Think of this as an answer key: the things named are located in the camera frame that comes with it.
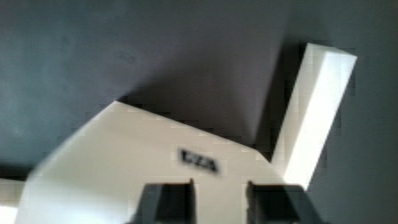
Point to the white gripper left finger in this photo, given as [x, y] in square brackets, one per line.
[168, 204]

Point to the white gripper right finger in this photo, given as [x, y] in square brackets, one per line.
[280, 205]

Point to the white cabinet body box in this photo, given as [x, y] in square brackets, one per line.
[131, 150]

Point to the white U-shaped obstacle frame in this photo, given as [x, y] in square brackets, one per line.
[321, 85]

